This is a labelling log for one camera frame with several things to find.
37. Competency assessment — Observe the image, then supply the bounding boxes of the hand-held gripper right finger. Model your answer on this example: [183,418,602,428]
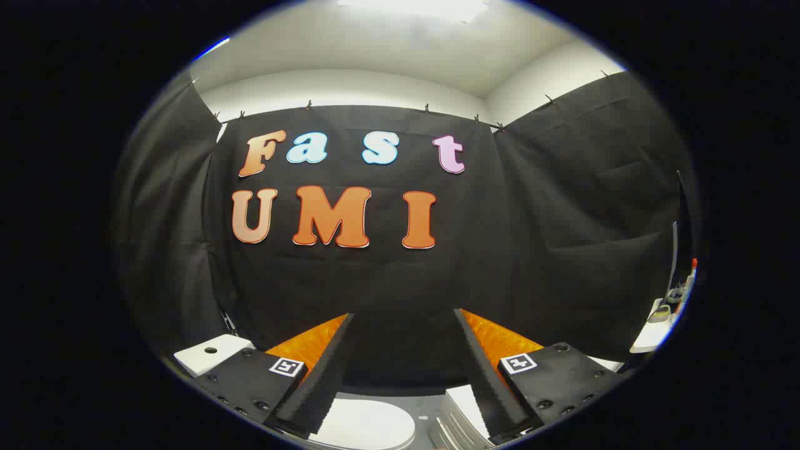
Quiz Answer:
[453,307,628,447]

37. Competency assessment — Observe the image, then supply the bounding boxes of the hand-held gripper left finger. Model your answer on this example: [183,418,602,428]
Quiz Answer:
[194,312,356,438]

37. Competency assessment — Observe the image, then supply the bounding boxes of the white toilet tank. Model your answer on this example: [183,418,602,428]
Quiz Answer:
[173,334,256,378]

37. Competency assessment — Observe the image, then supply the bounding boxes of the white toilet lid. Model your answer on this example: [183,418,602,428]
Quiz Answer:
[309,399,417,450]

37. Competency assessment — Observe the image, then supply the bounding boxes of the white side table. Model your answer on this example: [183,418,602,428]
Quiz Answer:
[629,297,674,354]

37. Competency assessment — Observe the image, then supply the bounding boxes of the white drawer cabinet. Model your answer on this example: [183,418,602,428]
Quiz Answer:
[430,384,496,450]

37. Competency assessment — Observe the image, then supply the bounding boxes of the black backdrop cloth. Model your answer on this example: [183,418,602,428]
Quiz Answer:
[112,70,696,398]

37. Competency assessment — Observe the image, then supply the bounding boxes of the ceiling light panel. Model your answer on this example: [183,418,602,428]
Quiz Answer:
[337,0,489,23]

